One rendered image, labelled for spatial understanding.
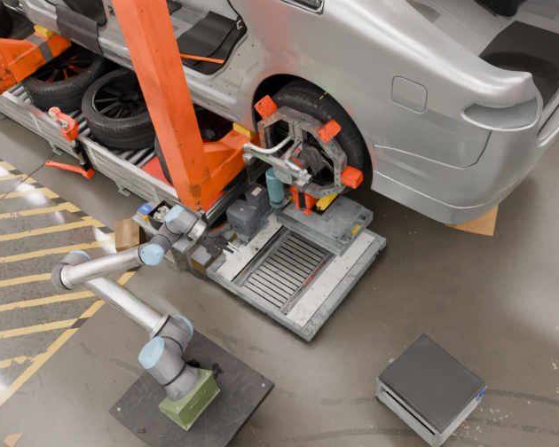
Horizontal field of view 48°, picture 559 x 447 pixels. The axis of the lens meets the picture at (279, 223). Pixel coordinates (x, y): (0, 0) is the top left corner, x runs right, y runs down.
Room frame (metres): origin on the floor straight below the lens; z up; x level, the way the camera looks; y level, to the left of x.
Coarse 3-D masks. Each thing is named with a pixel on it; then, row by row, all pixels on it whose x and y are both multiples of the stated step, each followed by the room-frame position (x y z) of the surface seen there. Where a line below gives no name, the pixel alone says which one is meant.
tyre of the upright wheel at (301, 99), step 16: (304, 80) 2.58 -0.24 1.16; (288, 96) 2.47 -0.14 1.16; (304, 96) 2.43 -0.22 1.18; (320, 96) 2.42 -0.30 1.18; (320, 112) 2.33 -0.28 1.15; (336, 112) 2.33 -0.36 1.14; (352, 128) 2.27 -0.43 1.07; (352, 144) 2.20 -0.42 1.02; (352, 160) 2.19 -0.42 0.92; (368, 160) 2.24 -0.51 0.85
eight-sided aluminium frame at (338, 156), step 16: (288, 112) 2.41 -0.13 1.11; (304, 128) 2.29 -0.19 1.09; (320, 128) 2.27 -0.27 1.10; (272, 144) 2.53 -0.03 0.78; (320, 144) 2.22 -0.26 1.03; (336, 144) 2.22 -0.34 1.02; (336, 160) 2.15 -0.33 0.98; (336, 176) 2.16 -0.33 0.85; (320, 192) 2.24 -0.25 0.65; (336, 192) 2.16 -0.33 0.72
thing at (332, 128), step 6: (330, 120) 2.25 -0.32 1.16; (324, 126) 2.21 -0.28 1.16; (330, 126) 2.22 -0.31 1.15; (336, 126) 2.22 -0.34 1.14; (318, 132) 2.23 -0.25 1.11; (324, 132) 2.21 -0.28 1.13; (330, 132) 2.19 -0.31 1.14; (336, 132) 2.19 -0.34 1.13; (324, 138) 2.21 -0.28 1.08; (330, 138) 2.18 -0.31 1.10
